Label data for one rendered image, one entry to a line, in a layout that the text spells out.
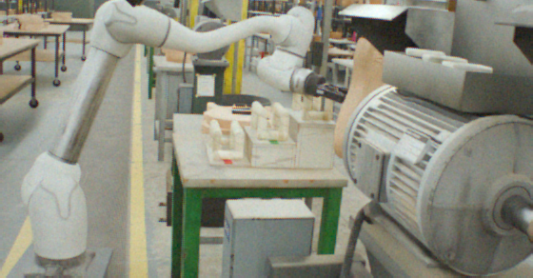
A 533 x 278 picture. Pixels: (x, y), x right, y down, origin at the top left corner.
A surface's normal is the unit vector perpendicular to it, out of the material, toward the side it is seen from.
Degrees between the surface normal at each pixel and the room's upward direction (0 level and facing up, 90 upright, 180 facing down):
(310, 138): 90
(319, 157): 90
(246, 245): 90
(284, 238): 90
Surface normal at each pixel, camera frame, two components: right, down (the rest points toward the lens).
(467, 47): -0.97, -0.03
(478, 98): 0.23, 0.23
